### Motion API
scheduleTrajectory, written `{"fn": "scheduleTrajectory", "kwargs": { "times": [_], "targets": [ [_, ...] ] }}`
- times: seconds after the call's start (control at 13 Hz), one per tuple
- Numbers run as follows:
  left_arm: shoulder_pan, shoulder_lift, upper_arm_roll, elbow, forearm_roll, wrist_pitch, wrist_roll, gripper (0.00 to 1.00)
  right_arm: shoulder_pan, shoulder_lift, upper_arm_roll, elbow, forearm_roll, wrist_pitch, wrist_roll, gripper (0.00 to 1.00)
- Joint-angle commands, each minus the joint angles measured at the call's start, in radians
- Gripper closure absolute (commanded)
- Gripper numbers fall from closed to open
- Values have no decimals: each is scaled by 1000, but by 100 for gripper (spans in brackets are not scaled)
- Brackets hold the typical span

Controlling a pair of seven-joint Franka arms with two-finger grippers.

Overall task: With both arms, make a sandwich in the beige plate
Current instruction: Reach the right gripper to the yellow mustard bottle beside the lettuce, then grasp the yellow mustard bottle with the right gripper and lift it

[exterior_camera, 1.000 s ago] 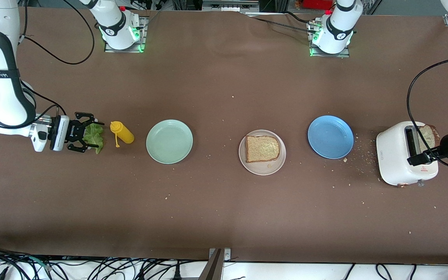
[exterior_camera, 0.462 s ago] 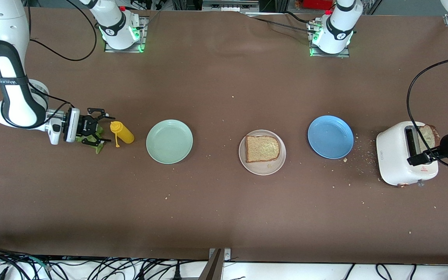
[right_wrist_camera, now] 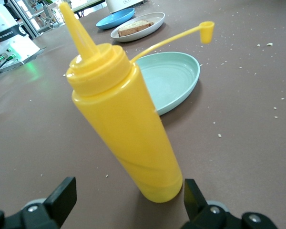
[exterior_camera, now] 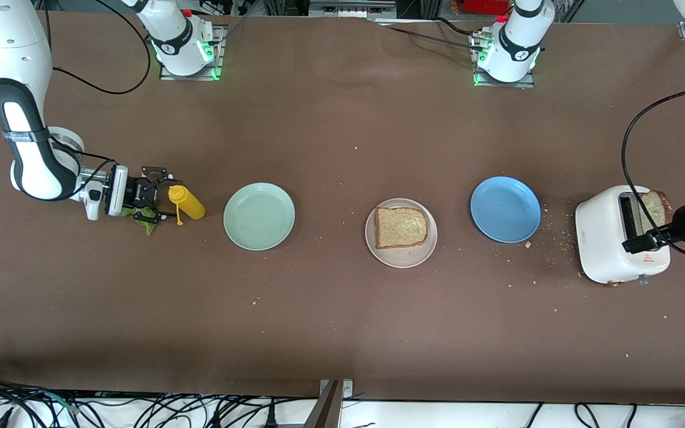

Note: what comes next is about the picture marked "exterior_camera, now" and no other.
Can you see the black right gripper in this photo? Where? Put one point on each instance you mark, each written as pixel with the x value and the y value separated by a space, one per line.
pixel 138 191

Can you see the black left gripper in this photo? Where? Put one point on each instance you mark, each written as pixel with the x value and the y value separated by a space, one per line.
pixel 684 222

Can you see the green lettuce leaf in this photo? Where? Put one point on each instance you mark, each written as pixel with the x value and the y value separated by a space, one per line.
pixel 151 229

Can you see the yellow mustard squeeze bottle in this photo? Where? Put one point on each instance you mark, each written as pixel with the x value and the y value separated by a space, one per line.
pixel 191 205

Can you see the brown bread slice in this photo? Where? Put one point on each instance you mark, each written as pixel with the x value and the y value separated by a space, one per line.
pixel 653 208
pixel 402 227

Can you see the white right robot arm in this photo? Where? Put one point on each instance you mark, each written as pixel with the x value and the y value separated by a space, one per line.
pixel 3 35

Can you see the mint green plate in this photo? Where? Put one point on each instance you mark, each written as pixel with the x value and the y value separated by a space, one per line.
pixel 259 217

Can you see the blue plate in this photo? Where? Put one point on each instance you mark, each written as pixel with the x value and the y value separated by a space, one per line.
pixel 506 208

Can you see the beige plate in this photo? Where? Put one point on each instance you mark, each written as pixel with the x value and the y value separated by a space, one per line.
pixel 402 257

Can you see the white toaster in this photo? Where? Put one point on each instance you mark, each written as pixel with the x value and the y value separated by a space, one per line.
pixel 598 238

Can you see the dark grey pole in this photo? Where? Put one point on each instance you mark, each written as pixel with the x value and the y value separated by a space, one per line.
pixel 326 410

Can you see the red box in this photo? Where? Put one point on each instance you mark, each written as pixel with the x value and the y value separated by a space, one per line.
pixel 485 6

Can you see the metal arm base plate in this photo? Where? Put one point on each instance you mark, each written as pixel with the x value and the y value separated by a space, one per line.
pixel 527 84
pixel 165 76

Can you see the silver metal frame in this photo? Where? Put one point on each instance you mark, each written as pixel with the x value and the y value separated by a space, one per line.
pixel 351 7

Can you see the silver mounting bracket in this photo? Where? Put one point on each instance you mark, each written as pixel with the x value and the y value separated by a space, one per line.
pixel 347 389

